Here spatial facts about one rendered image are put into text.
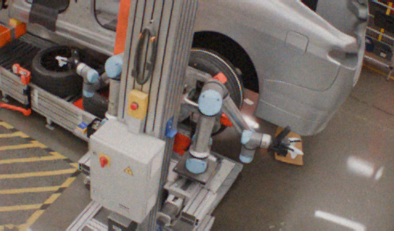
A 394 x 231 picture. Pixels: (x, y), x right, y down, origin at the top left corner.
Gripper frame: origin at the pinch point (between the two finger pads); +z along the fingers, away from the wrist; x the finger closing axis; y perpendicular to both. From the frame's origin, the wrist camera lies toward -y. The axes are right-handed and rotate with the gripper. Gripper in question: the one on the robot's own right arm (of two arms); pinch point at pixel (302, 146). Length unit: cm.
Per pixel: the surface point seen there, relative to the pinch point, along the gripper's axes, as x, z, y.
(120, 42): -72, -128, -10
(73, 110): -106, -173, 73
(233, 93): -77, -43, 12
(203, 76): -71, -66, 2
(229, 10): -100, -58, -43
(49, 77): -129, -211, 58
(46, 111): -119, -207, 90
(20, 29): -189, -284, 37
